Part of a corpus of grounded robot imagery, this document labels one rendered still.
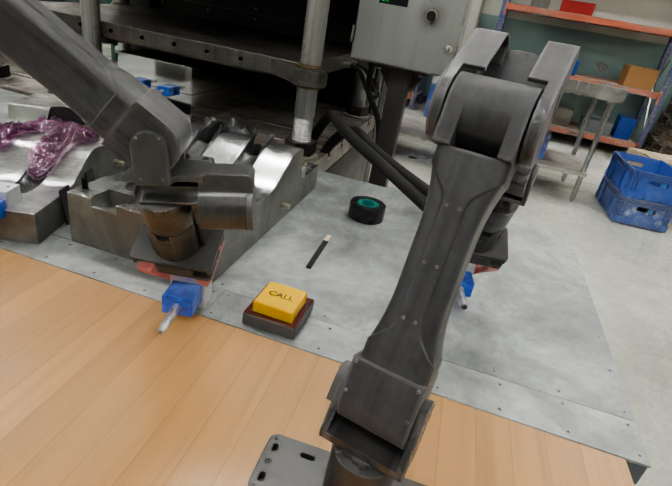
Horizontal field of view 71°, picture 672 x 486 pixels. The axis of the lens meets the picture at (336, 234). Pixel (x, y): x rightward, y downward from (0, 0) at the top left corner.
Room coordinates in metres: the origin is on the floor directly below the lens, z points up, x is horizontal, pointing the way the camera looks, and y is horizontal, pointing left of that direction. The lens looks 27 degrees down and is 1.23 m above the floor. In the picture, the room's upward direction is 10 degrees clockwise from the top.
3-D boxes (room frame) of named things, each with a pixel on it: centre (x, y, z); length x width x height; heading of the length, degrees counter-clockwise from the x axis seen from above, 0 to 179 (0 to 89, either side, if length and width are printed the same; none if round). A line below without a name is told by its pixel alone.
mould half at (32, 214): (0.88, 0.62, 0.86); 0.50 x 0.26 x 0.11; 5
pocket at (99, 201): (0.68, 0.36, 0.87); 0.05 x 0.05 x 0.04; 77
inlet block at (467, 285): (0.70, -0.22, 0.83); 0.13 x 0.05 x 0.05; 177
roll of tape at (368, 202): (0.98, -0.06, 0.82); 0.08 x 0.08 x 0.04
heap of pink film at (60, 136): (0.88, 0.61, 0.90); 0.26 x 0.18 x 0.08; 5
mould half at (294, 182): (0.89, 0.25, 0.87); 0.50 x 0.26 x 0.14; 167
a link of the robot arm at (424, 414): (0.31, -0.06, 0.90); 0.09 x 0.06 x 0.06; 65
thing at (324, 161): (1.88, 0.64, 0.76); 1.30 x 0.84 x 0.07; 77
